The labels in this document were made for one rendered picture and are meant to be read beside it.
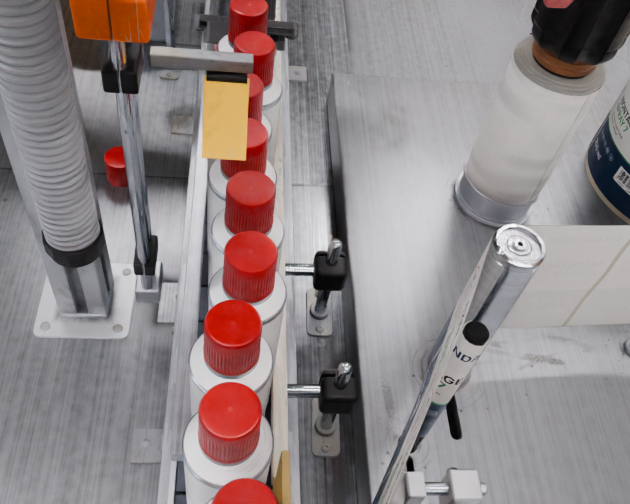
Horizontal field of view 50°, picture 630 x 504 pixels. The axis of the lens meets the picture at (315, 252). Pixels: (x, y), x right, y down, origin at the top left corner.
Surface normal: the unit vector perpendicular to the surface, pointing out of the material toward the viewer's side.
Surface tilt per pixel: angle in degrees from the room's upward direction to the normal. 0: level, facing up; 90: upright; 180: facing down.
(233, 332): 2
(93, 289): 90
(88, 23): 90
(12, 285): 0
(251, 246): 3
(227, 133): 47
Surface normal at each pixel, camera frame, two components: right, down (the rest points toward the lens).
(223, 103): 0.11, 0.17
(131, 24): 0.04, 0.80
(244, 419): 0.09, -0.62
